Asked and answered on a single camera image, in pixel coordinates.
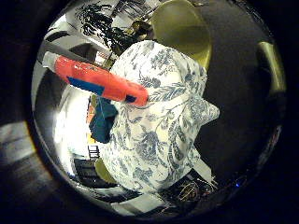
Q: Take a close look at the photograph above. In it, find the small orange board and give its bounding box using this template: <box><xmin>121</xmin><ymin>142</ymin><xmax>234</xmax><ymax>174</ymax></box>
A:
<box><xmin>86</xmin><ymin>105</ymin><xmax>95</xmax><ymax>125</ymax></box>

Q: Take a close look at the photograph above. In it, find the black shelf unit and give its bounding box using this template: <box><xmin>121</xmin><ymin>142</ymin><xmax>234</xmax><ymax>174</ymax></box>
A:
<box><xmin>73</xmin><ymin>158</ymin><xmax>106</xmax><ymax>189</ymax></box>

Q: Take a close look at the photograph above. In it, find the dark green leafy plant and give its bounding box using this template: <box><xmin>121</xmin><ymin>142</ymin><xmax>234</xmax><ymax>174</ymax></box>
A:
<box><xmin>75</xmin><ymin>2</ymin><xmax>139</xmax><ymax>54</ymax></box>

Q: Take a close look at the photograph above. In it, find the small black rack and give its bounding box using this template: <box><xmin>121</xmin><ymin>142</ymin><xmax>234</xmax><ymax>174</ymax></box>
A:
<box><xmin>87</xmin><ymin>145</ymin><xmax>101</xmax><ymax>160</ymax></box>

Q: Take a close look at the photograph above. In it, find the yellow-green chair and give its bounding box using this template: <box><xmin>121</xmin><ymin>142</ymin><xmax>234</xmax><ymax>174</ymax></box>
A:
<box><xmin>150</xmin><ymin>0</ymin><xmax>213</xmax><ymax>71</ymax></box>
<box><xmin>256</xmin><ymin>41</ymin><xmax>287</xmax><ymax>95</ymax></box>
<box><xmin>94</xmin><ymin>158</ymin><xmax>117</xmax><ymax>185</ymax></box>

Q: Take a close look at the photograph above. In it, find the white blue floral tablecloth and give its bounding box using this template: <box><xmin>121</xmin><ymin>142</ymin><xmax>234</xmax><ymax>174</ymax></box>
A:
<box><xmin>100</xmin><ymin>39</ymin><xmax>221</xmax><ymax>194</ymax></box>

